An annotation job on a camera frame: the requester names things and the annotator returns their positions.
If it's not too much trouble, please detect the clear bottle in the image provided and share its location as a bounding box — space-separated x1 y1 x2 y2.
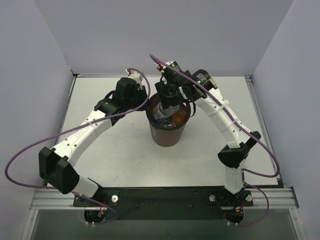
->
152 102 180 120

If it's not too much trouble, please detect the orange label plastic bottle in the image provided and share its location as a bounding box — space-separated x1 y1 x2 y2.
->
171 111 188 126

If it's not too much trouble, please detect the blue label plastic bottle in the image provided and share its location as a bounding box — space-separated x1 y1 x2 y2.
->
156 117 176 128

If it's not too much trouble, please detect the brown plastic waste bin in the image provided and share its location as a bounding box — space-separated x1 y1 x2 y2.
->
146 93 191 147

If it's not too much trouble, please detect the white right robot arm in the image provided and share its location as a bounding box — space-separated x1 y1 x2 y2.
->
152 61 261 195

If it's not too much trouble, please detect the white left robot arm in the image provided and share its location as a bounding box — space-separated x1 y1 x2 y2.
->
38 72 150 206

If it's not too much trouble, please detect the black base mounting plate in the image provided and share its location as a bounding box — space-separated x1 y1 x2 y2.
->
73 186 253 223

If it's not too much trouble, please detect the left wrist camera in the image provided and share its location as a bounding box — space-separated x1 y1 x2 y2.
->
126 69 144 87

